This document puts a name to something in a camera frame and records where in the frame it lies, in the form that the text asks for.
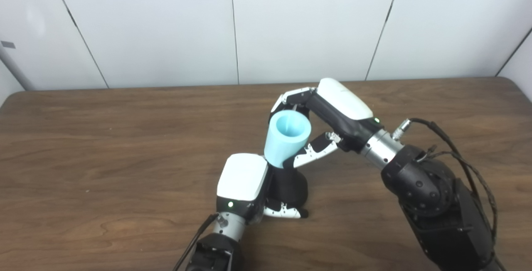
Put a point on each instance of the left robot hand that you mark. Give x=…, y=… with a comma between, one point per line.
x=243, y=177

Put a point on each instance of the black nozzle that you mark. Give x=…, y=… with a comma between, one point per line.
x=291, y=188

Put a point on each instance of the small gray wall label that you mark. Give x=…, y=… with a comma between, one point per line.
x=8, y=45

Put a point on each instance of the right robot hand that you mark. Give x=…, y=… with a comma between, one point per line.
x=345, y=104

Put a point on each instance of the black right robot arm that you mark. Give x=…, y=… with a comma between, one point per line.
x=432, y=204

